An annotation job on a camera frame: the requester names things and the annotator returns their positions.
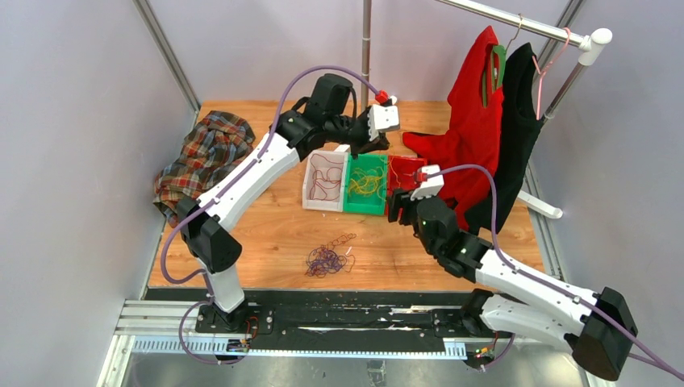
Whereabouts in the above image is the yellow wire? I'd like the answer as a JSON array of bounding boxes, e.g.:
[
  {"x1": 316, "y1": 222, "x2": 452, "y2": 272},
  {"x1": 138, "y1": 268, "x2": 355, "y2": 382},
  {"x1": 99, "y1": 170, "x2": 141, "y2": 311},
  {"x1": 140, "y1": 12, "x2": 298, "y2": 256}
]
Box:
[{"x1": 347, "y1": 156, "x2": 389, "y2": 198}]

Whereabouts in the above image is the red wire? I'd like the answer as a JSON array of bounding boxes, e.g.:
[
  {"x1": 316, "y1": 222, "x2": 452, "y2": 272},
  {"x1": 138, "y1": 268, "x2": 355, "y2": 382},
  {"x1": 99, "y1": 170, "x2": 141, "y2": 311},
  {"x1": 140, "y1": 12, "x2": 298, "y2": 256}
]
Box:
[{"x1": 308, "y1": 153, "x2": 344, "y2": 203}]

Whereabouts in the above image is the coloured wire bundle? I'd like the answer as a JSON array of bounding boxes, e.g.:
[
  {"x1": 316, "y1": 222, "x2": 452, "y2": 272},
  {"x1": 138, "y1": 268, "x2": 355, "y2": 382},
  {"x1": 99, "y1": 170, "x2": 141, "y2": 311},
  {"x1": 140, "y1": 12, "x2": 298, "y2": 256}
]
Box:
[{"x1": 304, "y1": 232, "x2": 358, "y2": 280}]

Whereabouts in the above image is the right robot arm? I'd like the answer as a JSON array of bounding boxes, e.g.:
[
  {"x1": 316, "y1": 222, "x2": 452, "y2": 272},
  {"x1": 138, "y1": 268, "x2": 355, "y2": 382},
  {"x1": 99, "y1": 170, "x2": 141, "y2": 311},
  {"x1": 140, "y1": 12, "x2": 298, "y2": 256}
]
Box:
[{"x1": 388, "y1": 189, "x2": 638, "y2": 381}]

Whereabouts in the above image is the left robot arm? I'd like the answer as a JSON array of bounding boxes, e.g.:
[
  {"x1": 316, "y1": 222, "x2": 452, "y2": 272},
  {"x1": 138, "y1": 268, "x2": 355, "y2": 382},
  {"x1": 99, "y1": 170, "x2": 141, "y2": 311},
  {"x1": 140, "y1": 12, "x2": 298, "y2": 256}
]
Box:
[{"x1": 177, "y1": 73, "x2": 399, "y2": 333}]

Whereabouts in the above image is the red plastic bin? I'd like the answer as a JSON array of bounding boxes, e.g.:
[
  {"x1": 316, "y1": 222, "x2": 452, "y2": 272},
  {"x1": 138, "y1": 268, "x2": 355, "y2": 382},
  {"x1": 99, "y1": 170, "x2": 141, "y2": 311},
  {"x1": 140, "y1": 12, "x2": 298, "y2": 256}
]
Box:
[{"x1": 384, "y1": 156, "x2": 428, "y2": 215}]

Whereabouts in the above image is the green plastic bin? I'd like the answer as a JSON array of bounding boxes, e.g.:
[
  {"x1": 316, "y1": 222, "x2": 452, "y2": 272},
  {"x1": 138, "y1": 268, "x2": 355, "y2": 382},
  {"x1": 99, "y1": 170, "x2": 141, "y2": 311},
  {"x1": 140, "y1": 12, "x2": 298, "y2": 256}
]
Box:
[{"x1": 343, "y1": 154, "x2": 388, "y2": 216}]

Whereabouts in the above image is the white plastic bin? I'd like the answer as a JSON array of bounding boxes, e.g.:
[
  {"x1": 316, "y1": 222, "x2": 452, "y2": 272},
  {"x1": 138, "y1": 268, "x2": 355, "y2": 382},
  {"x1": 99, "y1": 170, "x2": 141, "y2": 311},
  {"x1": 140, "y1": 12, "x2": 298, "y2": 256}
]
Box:
[{"x1": 302, "y1": 150, "x2": 348, "y2": 212}]

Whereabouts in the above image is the red shirt on hanger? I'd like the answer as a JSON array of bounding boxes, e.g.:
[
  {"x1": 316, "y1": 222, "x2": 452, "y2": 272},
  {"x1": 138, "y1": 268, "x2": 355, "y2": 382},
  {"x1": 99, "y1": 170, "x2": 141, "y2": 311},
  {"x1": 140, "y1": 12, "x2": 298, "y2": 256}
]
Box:
[{"x1": 402, "y1": 26, "x2": 504, "y2": 234}]

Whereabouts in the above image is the plaid flannel shirt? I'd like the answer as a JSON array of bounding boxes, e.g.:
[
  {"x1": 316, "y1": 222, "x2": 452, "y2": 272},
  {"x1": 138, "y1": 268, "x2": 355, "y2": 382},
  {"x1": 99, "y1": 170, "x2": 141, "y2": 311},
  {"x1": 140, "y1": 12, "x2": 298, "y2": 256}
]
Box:
[{"x1": 152, "y1": 110, "x2": 256, "y2": 227}]

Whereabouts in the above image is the black shirt on hanger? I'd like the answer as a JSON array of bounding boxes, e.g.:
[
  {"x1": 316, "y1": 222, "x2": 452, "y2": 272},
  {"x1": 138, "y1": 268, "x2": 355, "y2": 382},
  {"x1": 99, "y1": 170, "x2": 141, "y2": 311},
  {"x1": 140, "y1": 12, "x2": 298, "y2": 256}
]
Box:
[{"x1": 470, "y1": 43, "x2": 542, "y2": 232}]

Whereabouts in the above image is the green hanger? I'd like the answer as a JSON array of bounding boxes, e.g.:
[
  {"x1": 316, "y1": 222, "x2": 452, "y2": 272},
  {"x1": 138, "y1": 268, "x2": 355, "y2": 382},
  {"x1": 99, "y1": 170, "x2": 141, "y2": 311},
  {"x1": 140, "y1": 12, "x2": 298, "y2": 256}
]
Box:
[{"x1": 481, "y1": 44, "x2": 507, "y2": 107}]

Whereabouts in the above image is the pink hanger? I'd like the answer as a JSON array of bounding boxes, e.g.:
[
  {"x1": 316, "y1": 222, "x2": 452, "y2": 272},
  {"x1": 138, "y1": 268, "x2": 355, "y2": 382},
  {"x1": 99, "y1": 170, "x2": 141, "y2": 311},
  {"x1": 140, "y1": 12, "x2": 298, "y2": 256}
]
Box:
[{"x1": 532, "y1": 27, "x2": 572, "y2": 121}]

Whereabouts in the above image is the metal clothes rack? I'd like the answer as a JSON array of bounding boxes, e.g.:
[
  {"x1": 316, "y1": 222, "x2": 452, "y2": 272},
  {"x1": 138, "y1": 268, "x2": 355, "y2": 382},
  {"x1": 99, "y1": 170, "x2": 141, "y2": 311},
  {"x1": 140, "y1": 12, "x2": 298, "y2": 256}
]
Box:
[{"x1": 361, "y1": 1, "x2": 613, "y2": 219}]

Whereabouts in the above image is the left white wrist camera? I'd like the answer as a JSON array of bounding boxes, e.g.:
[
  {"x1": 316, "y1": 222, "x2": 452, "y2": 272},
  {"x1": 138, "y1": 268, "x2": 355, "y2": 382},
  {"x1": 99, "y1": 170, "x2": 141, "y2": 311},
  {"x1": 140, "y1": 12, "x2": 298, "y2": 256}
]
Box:
[{"x1": 368, "y1": 104, "x2": 400, "y2": 133}]

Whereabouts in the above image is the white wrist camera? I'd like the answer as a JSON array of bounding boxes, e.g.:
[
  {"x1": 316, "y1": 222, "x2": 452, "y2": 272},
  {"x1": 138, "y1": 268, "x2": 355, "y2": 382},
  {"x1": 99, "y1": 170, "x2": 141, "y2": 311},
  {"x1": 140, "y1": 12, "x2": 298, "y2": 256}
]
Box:
[
  {"x1": 368, "y1": 104, "x2": 400, "y2": 133},
  {"x1": 410, "y1": 170, "x2": 444, "y2": 201}
]

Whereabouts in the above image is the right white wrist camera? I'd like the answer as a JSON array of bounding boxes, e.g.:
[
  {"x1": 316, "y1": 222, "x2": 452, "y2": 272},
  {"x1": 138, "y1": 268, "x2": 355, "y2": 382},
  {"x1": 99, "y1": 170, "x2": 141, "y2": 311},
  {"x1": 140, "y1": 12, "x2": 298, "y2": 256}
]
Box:
[{"x1": 410, "y1": 170, "x2": 444, "y2": 201}]

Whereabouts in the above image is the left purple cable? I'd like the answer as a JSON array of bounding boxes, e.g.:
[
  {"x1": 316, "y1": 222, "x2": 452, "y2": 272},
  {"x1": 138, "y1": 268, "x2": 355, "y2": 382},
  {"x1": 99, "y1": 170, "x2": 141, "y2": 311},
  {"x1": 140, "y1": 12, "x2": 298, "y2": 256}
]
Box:
[{"x1": 159, "y1": 64, "x2": 390, "y2": 368}]

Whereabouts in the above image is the purple cable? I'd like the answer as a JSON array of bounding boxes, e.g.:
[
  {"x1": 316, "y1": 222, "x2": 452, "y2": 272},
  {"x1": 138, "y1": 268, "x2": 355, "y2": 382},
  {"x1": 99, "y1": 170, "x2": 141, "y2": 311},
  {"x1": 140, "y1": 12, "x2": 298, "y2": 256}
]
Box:
[
  {"x1": 415, "y1": 164, "x2": 684, "y2": 381},
  {"x1": 159, "y1": 64, "x2": 390, "y2": 368}
]

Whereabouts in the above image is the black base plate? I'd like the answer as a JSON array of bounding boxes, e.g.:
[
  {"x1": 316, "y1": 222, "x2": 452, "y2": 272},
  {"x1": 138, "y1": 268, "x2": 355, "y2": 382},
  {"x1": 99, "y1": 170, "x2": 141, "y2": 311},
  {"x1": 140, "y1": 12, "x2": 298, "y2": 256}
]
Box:
[{"x1": 194, "y1": 289, "x2": 510, "y2": 353}]

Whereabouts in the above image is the aluminium frame rail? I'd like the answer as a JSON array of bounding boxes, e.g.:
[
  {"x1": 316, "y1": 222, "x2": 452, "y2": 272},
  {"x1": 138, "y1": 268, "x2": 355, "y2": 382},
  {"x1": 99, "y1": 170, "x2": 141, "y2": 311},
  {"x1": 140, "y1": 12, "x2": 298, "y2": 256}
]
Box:
[{"x1": 132, "y1": 0, "x2": 201, "y2": 114}]

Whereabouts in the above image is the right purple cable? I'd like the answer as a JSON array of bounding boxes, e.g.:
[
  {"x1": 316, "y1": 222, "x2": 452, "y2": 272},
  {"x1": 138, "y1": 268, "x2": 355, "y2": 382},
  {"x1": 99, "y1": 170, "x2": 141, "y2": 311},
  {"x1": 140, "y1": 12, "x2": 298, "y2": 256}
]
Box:
[{"x1": 415, "y1": 164, "x2": 684, "y2": 381}]

